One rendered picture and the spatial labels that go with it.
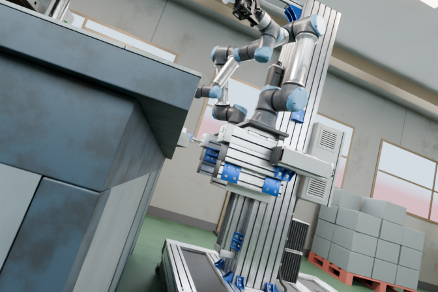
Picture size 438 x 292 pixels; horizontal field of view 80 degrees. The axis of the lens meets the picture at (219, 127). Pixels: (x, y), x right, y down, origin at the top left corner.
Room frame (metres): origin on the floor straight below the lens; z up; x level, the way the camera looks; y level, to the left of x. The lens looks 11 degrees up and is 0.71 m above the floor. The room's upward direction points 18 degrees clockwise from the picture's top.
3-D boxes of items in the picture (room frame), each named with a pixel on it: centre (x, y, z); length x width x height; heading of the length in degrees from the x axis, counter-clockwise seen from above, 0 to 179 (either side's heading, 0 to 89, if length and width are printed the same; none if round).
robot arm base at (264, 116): (1.36, -0.22, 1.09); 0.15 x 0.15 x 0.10
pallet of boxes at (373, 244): (3.89, -2.51, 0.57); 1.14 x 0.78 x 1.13; 103
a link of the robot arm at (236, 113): (1.85, -0.10, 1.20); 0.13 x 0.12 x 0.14; 58
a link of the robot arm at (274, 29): (1.09, -0.09, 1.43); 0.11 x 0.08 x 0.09; 128
